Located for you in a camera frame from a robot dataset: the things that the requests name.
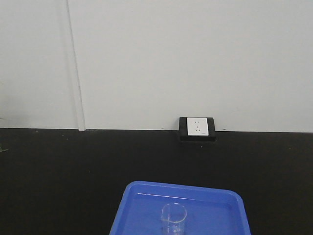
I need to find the clear glass beaker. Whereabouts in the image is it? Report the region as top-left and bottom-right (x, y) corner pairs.
(160, 203), (187, 235)

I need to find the blue plastic tray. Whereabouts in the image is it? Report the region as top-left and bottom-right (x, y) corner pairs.
(110, 181), (251, 235)

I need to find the white socket in black housing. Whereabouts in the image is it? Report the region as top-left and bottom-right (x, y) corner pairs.
(179, 117), (216, 142)

